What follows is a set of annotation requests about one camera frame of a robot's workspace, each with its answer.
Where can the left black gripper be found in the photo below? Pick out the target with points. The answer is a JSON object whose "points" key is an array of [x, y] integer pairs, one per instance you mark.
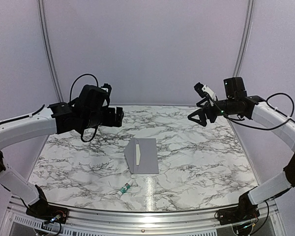
{"points": [[110, 121]]}

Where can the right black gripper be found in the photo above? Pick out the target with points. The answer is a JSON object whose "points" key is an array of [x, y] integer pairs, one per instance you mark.
{"points": [[201, 112]]}

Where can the grey paper envelope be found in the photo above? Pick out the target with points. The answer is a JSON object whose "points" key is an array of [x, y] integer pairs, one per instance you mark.
{"points": [[149, 159]]}

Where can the green white glue stick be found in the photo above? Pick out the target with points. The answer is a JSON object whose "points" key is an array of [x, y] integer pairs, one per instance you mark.
{"points": [[125, 187]]}

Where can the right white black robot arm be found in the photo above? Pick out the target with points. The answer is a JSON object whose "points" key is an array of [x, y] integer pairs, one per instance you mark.
{"points": [[251, 112]]}

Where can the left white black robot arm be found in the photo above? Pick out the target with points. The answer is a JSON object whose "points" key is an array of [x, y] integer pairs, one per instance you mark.
{"points": [[90, 109]]}

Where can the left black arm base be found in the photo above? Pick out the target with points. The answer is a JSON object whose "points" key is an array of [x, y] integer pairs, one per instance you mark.
{"points": [[52, 212]]}

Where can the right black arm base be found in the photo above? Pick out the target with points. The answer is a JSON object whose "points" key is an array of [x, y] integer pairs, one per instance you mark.
{"points": [[235, 215]]}

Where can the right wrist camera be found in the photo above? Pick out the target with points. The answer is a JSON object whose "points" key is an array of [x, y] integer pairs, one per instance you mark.
{"points": [[204, 90]]}

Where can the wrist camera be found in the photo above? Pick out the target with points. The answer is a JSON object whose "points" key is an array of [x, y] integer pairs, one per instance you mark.
{"points": [[204, 90], [107, 87]]}

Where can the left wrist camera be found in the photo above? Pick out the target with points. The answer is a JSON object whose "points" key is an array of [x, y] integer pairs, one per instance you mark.
{"points": [[107, 87]]}

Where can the right aluminium corner post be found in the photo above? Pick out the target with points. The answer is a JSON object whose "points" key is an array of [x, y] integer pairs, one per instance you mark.
{"points": [[248, 22]]}

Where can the aluminium corner post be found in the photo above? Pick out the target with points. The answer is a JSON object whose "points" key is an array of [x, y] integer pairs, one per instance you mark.
{"points": [[48, 50], [248, 22]]}

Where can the left aluminium corner post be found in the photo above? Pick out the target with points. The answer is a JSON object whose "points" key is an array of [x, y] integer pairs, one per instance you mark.
{"points": [[48, 50]]}

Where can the aluminium front table rail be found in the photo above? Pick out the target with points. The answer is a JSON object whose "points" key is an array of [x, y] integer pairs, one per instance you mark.
{"points": [[92, 222]]}

